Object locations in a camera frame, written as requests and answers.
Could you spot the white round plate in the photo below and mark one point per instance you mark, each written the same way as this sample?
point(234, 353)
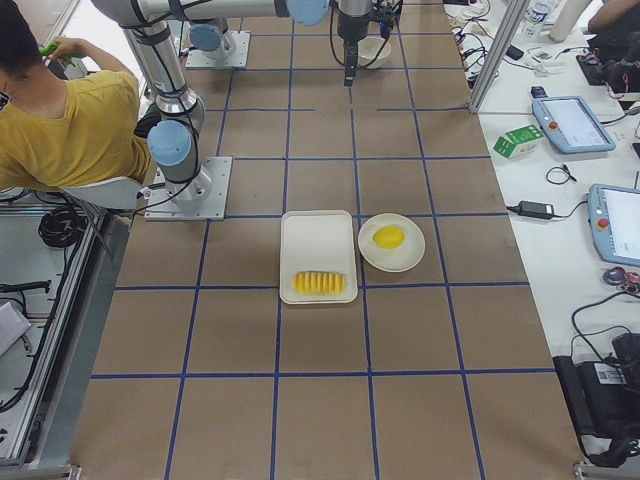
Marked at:
point(401, 259)

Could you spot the black power adapter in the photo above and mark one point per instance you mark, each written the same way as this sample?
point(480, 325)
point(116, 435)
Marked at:
point(536, 210)

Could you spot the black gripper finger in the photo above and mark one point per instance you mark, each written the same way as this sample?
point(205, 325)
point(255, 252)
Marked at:
point(351, 62)

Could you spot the green white carton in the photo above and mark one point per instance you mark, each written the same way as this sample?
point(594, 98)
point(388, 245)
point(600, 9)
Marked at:
point(517, 142)

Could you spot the person in yellow shirt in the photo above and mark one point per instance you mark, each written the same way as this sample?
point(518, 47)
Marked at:
point(59, 133)

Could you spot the black smartphone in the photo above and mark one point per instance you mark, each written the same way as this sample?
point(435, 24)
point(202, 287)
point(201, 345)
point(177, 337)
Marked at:
point(514, 53)

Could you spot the aluminium frame post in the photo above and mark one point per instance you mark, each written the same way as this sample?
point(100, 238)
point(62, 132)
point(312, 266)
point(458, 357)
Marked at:
point(509, 22)

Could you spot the blue teach pendant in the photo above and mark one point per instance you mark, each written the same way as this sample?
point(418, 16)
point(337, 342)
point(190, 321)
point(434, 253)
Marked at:
point(614, 223)
point(570, 125)

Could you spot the yellow lemon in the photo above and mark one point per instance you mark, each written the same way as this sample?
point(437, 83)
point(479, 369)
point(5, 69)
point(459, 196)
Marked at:
point(389, 237)

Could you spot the white rectangular tray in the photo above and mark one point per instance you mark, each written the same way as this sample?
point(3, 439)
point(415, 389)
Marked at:
point(317, 240)

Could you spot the upper blue teach pendant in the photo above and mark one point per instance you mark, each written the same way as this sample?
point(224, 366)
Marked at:
point(570, 125)

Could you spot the white bowl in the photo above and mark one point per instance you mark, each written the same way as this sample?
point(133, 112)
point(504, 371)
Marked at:
point(373, 52)

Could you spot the sliced yellow fruit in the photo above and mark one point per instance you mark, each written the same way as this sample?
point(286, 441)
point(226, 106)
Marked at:
point(319, 283)

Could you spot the white chair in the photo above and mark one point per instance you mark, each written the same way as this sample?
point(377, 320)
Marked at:
point(118, 193)

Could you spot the clear water bottle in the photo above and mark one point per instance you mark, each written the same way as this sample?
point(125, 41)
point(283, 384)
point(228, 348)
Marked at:
point(534, 18)

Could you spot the person in dark clothes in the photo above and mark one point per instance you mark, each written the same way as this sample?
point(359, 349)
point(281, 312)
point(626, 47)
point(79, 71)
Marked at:
point(613, 25)

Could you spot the lower blue teach pendant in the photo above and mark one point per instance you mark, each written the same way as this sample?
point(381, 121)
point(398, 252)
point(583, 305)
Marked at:
point(614, 223)

